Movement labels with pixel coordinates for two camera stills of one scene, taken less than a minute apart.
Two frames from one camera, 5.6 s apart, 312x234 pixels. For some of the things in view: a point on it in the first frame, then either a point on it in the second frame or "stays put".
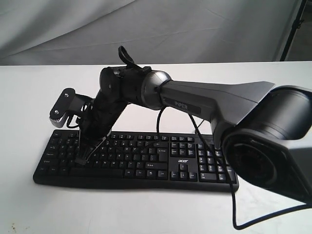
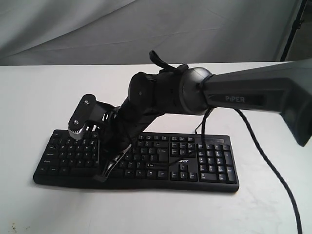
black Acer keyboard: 133,159 stays put
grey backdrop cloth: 91,32 stays put
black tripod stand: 296,24 stays put
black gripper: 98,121 → 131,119
